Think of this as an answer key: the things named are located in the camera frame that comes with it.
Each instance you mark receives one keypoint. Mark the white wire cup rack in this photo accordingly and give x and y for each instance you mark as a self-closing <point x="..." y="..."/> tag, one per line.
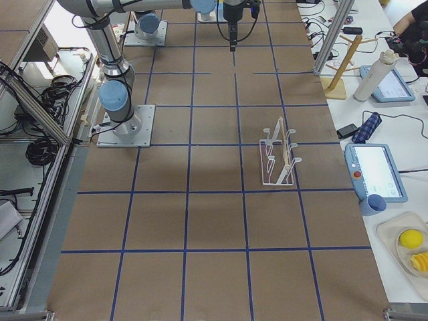
<point x="276" y="159"/>

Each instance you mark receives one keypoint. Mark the white cylindrical bottle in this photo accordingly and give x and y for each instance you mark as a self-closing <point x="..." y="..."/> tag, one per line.
<point x="376" y="74"/>

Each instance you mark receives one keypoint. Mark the beige tray with fruit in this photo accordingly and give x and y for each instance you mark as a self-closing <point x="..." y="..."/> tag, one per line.
<point x="389" y="233"/>

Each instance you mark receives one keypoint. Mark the wooden mug tree stand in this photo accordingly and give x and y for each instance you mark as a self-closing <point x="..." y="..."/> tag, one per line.
<point x="334" y="88"/>

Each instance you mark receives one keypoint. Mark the person in black shirt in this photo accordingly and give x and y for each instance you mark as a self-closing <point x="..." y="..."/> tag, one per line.
<point x="412" y="32"/>

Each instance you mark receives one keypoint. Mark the aluminium frame post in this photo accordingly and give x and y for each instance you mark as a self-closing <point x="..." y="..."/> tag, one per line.
<point x="334" y="30"/>

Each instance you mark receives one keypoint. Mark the far blue teach pendant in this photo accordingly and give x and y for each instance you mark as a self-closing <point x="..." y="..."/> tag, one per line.
<point x="392" y="88"/>

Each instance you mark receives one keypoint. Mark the blue plaid pouch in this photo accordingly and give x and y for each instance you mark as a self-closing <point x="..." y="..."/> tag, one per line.
<point x="367" y="129"/>

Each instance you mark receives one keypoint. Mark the blue teach pendant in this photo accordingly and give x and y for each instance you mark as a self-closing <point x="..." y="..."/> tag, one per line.
<point x="373" y="171"/>
<point x="392" y="88"/>

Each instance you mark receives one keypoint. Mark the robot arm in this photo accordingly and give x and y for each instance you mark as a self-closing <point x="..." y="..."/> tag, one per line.
<point x="115" y="94"/>

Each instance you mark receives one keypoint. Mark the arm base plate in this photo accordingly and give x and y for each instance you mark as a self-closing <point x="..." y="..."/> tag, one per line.
<point x="136" y="132"/>
<point x="138" y="38"/>

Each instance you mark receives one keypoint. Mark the yellow banana slices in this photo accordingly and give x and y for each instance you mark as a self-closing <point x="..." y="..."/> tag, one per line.
<point x="420" y="261"/>

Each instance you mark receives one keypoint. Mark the yellow lemon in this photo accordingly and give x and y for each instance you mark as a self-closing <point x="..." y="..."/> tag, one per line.
<point x="411" y="238"/>

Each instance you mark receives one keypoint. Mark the near blue teach pendant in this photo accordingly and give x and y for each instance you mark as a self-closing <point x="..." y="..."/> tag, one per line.
<point x="373" y="171"/>

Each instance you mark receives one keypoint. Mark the black smartphone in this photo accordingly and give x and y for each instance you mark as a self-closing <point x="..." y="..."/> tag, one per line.
<point x="347" y="131"/>

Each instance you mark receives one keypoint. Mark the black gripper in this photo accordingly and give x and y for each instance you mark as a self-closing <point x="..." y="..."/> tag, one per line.
<point x="233" y="11"/>

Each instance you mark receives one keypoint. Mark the blue grey cup on table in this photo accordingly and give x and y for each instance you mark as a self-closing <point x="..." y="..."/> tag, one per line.
<point x="372" y="205"/>

